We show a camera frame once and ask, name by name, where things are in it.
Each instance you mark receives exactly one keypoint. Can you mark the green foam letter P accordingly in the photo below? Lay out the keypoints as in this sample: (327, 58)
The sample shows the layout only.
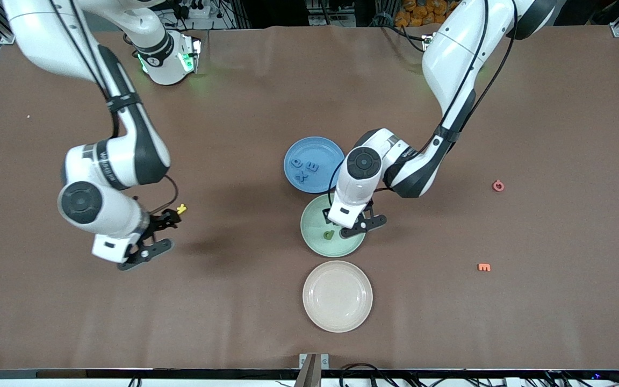
(329, 234)

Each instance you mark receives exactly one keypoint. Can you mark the blue foam letter X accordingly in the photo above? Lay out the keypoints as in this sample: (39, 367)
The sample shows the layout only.
(301, 176)

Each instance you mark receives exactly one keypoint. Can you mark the blue foam letter E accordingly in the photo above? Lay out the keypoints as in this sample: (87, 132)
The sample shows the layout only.
(313, 167)

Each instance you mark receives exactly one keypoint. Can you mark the blue foam number 9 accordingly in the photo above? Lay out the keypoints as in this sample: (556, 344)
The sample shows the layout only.
(293, 162)

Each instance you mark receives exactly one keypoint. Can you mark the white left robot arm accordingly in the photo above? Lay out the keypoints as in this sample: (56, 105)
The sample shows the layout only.
(454, 54)

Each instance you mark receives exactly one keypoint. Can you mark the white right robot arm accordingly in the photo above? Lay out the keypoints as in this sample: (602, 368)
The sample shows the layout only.
(46, 37)

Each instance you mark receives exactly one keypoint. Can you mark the light green plate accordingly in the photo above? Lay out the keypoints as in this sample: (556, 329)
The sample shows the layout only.
(315, 242)

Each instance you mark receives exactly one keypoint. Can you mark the blue plate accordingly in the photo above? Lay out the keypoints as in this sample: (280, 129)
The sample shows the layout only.
(325, 150)

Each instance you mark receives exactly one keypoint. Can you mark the brown table cover sheet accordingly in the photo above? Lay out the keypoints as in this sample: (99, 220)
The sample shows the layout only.
(127, 312)

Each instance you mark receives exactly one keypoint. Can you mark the cream plate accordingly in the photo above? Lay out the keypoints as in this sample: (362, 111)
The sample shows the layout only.
(337, 296)

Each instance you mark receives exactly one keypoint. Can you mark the red foam letter G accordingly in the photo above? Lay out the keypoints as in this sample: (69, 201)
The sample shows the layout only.
(494, 186)

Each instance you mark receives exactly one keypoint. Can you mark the orange foam letter E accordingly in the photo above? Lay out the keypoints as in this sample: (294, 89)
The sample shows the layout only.
(484, 267)

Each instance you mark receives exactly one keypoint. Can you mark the white power strip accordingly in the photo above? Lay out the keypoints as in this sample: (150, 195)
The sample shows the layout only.
(196, 9)

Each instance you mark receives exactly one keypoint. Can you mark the pile of orange objects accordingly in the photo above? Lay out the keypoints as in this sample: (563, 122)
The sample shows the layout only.
(427, 13)

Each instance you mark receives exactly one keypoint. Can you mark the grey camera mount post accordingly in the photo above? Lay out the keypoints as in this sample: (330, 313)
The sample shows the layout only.
(309, 371)

